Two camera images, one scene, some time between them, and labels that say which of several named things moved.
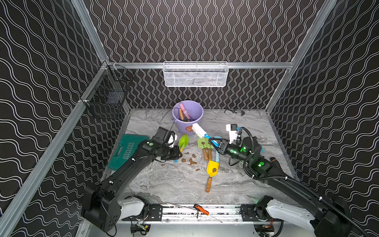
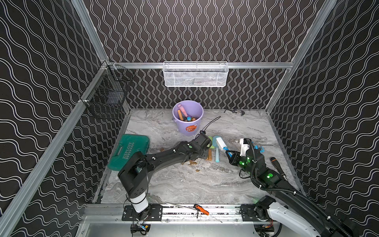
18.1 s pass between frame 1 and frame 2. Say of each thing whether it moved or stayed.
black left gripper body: moved
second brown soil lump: stayed
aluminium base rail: stayed
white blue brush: moved
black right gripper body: moved
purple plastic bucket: stayed
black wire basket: stayed
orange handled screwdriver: stayed
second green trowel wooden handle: stayed
